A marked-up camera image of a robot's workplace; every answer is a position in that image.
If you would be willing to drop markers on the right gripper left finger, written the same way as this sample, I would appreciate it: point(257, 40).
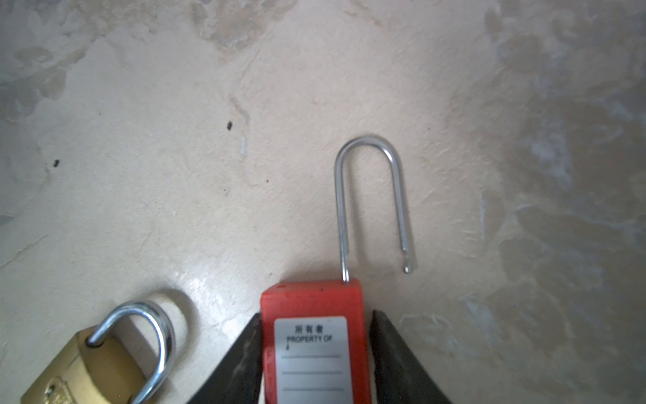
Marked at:
point(238, 376)

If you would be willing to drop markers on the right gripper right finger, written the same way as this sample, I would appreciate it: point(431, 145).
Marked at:
point(399, 375)

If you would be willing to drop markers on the brass padlock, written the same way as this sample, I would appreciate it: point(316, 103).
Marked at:
point(95, 367)

